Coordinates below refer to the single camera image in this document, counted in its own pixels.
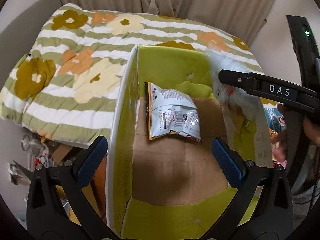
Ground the white blurred snack bag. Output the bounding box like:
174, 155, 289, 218
204, 51, 263, 120

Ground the right hand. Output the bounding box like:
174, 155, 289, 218
277, 103, 320, 145

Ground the blue patterned towel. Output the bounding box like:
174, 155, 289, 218
260, 98, 287, 168

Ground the floor clutter pile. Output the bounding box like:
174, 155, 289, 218
8, 134, 73, 185

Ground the green yellow cardboard box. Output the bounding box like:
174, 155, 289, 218
106, 46, 272, 239

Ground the floral striped quilt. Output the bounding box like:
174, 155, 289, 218
1, 3, 261, 145

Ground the grey bed headboard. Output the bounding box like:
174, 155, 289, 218
0, 0, 62, 87

